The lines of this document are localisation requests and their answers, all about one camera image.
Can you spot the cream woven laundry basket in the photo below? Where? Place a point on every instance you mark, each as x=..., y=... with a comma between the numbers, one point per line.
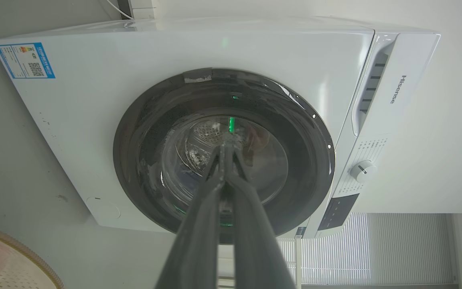
x=14, y=265

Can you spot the white window blind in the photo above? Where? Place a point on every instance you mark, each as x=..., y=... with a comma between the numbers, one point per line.
x=375, y=249

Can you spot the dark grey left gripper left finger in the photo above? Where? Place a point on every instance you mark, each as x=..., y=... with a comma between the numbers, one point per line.
x=199, y=241

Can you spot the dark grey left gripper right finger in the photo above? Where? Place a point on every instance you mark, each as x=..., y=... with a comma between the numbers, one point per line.
x=255, y=241

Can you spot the white washing machine dial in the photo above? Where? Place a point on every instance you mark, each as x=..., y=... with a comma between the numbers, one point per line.
x=363, y=171

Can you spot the blue energy label sticker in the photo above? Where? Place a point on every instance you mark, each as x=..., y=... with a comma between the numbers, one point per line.
x=25, y=60

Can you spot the round dark washing machine door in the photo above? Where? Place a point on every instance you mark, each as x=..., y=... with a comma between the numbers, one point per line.
x=167, y=152

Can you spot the white Hisense washing machine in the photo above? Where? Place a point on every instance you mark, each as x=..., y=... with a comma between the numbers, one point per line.
x=94, y=120

